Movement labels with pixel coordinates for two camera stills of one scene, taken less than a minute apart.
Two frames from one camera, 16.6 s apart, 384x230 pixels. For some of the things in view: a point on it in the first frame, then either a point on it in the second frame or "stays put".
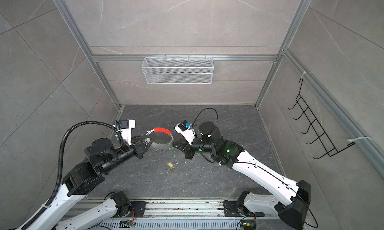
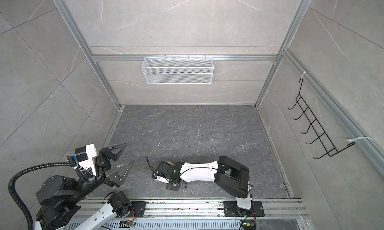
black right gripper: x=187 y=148 → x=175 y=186
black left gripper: x=139 y=148 → x=110 y=178
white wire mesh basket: x=179 y=70 stays put
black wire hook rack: x=330 y=149 stays put
